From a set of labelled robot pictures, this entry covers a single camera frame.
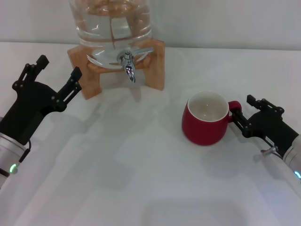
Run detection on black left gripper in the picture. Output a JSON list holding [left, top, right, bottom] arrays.
[[0, 55, 83, 145]]

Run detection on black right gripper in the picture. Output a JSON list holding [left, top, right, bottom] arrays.
[[231, 94, 301, 155]]

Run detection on red ceramic cup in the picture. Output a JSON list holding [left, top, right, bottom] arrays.
[[181, 91, 242, 146]]

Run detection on chrome faucet with lever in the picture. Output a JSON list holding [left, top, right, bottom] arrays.
[[117, 47, 155, 83]]

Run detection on glass water dispenser jar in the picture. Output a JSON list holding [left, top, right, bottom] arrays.
[[69, 0, 153, 70]]

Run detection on wooden dispenser stand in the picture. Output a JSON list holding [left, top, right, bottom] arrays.
[[67, 39, 166, 100]]

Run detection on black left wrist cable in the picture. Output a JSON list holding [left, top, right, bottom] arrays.
[[16, 140, 32, 174]]

